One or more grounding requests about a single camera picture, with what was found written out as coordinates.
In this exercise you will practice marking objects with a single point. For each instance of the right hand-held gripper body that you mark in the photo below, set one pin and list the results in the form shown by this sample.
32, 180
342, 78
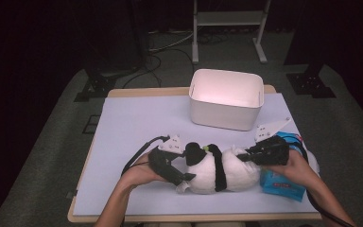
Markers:
272, 151

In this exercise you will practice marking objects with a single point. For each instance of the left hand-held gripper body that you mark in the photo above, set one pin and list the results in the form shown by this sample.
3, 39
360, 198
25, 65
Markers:
160, 160

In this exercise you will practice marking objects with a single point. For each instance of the white wet wipe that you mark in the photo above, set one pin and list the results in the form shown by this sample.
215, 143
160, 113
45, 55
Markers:
241, 150

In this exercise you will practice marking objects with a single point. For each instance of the panda plush toy with bamboo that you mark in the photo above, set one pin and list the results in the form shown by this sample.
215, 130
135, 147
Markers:
208, 176

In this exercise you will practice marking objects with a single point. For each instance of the blue wet wipes packet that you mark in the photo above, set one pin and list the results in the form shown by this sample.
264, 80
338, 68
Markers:
280, 187

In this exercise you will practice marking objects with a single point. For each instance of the white plastic storage box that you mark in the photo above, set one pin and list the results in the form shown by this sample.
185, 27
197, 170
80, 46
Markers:
227, 94

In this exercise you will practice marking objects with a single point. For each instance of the person's left hand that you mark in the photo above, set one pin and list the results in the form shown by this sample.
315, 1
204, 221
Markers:
140, 173

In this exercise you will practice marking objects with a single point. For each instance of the person's right hand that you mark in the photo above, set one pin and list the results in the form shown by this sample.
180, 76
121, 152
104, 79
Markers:
299, 171

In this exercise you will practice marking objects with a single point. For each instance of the black stand base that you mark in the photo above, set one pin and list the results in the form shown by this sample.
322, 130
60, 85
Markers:
96, 86
310, 85

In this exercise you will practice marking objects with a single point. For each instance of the white metal stand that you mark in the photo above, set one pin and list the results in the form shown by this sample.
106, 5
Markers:
227, 18

